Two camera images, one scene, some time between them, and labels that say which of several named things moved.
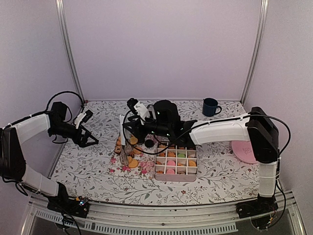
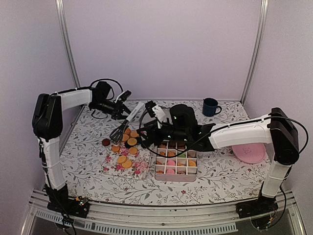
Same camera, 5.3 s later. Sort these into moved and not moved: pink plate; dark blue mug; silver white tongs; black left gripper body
Moved: silver white tongs; black left gripper body
Not moved: pink plate; dark blue mug
